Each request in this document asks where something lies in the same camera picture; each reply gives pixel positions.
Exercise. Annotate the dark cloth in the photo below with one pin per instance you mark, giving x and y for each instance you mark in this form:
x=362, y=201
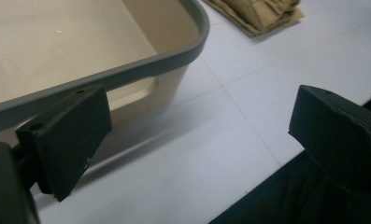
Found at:
x=282, y=199

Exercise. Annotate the beige basket with grey rim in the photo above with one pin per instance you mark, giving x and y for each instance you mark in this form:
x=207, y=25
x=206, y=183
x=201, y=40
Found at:
x=80, y=40

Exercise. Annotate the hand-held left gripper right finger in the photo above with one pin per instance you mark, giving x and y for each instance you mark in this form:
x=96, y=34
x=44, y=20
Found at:
x=339, y=137

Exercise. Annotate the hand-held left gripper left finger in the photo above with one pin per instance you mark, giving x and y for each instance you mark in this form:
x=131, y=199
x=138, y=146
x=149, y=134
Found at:
x=68, y=140

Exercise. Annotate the khaki pants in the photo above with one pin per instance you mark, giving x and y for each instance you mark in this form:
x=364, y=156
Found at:
x=261, y=15

